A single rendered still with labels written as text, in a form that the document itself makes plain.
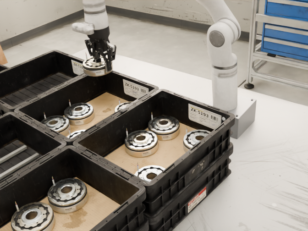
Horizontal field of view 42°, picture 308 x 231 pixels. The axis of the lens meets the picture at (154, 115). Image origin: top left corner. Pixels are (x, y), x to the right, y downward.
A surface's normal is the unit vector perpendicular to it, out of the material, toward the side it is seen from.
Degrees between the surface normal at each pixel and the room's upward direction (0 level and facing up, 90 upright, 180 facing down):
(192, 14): 90
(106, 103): 0
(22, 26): 90
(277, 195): 0
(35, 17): 90
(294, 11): 90
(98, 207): 0
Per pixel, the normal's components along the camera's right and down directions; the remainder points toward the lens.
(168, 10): -0.60, 0.46
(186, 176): 0.75, 0.32
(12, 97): -0.06, -0.84
